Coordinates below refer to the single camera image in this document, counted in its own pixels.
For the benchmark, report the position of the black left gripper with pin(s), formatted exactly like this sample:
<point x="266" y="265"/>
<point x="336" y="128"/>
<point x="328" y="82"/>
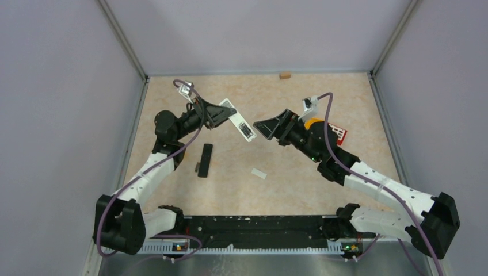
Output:
<point x="214" y="115"/>

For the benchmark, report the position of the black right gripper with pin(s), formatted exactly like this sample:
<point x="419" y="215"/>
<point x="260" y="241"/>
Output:
<point x="284" y="123"/>

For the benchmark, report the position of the white remote control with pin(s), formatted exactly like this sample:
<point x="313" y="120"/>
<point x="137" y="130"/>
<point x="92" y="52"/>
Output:
<point x="239" y="122"/>

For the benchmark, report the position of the white battery cover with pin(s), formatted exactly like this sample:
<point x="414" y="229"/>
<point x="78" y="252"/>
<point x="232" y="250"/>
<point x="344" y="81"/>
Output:
<point x="259" y="173"/>

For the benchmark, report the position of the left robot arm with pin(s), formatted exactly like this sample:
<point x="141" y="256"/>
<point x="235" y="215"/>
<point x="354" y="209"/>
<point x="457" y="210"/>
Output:
<point x="167" y="154"/>

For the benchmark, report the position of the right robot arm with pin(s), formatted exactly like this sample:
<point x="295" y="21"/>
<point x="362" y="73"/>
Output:
<point x="427" y="221"/>

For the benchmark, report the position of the black remote control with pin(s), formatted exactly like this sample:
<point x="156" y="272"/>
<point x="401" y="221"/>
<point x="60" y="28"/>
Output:
<point x="205" y="160"/>

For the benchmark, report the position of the small wooden block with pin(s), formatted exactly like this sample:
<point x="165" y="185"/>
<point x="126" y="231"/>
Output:
<point x="284" y="75"/>

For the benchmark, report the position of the red toy window block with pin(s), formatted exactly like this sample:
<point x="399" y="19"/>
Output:
<point x="340" y="132"/>

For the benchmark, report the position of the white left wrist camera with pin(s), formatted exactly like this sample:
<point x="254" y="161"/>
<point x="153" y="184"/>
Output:
<point x="185" y="90"/>

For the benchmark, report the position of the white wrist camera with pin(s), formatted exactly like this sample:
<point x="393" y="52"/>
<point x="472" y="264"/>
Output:
<point x="309" y="108"/>
<point x="185" y="90"/>

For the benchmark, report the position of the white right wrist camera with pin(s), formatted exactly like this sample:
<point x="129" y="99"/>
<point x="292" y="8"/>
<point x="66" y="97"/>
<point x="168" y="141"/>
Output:
<point x="309" y="108"/>

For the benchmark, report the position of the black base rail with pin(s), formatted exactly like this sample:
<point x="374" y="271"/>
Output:
<point x="268" y="232"/>

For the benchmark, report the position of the aluminium frame rail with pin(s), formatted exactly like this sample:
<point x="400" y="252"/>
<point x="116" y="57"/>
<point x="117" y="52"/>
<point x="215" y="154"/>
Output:
<point x="129" y="237"/>

